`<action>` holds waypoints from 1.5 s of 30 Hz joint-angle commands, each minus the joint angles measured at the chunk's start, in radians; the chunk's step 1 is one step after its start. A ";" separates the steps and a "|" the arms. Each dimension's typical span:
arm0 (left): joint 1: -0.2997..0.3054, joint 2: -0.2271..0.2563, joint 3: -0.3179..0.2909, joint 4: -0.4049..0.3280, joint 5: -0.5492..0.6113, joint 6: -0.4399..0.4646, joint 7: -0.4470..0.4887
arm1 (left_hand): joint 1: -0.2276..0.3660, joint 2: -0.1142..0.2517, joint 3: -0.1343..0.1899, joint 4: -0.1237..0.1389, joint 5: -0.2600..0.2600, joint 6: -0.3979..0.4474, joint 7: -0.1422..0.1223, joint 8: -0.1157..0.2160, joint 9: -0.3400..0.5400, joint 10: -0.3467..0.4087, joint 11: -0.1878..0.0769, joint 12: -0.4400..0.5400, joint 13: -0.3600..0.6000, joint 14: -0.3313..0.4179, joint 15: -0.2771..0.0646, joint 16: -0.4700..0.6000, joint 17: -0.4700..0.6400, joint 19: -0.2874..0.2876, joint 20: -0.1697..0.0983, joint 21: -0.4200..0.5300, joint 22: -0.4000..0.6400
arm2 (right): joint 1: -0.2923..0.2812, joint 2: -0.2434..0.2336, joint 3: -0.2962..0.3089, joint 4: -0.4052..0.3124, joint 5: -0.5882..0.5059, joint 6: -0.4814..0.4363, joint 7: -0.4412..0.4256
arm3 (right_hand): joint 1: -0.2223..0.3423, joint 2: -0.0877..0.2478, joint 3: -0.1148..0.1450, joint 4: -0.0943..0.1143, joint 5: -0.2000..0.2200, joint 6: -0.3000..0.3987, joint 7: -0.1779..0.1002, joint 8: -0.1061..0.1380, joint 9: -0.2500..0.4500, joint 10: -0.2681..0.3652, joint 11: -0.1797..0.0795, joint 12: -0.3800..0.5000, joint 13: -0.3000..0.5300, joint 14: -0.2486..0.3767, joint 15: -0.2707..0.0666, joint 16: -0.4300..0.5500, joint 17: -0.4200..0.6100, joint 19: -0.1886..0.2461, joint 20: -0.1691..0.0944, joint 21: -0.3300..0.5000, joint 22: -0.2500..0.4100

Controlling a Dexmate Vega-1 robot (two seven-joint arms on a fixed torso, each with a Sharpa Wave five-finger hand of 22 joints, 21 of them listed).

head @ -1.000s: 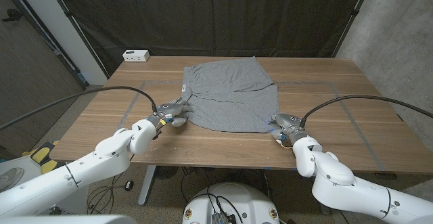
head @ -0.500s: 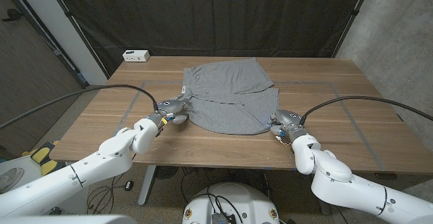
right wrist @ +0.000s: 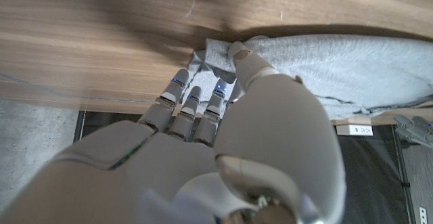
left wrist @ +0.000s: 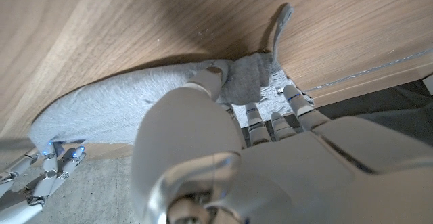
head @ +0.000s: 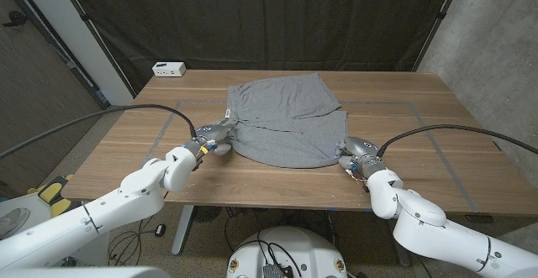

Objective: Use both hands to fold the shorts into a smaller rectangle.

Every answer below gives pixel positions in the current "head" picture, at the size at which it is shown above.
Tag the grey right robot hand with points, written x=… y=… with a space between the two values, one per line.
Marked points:
x=361 y=152

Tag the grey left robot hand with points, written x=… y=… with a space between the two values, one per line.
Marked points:
x=212 y=135

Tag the grey fabric shorts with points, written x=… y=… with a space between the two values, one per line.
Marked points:
x=286 y=131

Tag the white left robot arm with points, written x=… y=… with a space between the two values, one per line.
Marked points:
x=105 y=211

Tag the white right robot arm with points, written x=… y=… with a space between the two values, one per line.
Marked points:
x=441 y=232

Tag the black round fan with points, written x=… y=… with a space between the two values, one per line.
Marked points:
x=207 y=213

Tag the white power strip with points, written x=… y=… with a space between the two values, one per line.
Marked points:
x=168 y=69

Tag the white table leg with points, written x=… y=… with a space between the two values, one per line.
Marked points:
x=183 y=232

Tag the grey table leg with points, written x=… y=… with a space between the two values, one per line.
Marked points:
x=399 y=253

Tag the black power adapter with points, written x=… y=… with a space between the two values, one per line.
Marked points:
x=160 y=230

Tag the white robot torso dome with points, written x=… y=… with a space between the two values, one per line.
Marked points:
x=302 y=248

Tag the black backdrop curtain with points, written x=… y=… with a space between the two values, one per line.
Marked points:
x=260 y=17

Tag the grey electronics box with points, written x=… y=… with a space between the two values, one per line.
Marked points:
x=275 y=271

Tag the black backdrop stand pole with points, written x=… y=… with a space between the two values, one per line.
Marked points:
x=90 y=26
x=439 y=15

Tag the yellow and black tool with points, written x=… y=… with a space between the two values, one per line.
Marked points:
x=50 y=192

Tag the grey sneaker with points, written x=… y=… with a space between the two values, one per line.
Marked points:
x=14 y=221

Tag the dark metal door rail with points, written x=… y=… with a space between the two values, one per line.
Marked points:
x=73 y=66

